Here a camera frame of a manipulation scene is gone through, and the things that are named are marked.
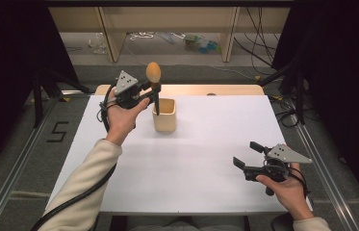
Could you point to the person's left hand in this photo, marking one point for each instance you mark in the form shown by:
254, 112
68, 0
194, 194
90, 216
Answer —
121, 123

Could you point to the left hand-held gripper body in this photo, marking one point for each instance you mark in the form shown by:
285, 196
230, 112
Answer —
125, 84

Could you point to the person's right hand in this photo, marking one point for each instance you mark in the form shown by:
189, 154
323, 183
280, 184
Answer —
292, 195

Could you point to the light wooden shelf unit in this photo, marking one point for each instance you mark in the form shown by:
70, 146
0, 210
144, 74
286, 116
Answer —
109, 41

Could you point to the black curtain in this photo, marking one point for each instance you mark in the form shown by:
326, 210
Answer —
344, 80
4, 64

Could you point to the yellow tape piece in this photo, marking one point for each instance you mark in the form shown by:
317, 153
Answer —
65, 99
257, 77

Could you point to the white table cover sheet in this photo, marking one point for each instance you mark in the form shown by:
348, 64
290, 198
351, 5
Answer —
199, 160

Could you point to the black metal stand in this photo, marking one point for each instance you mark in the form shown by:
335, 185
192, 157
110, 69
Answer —
300, 106
38, 106

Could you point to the metal floor rail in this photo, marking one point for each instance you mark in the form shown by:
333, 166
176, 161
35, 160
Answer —
328, 189
7, 189

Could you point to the green and blue packets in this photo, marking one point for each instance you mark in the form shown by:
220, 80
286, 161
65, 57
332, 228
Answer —
199, 43

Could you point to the beige square brush holder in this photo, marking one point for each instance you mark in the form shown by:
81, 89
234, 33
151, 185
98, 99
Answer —
167, 123

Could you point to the clear plastic bag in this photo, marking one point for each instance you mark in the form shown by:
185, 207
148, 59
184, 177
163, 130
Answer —
98, 45

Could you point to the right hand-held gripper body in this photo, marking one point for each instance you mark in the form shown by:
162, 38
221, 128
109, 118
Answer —
286, 154

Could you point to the wooden spoon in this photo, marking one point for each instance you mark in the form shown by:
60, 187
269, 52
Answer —
153, 72

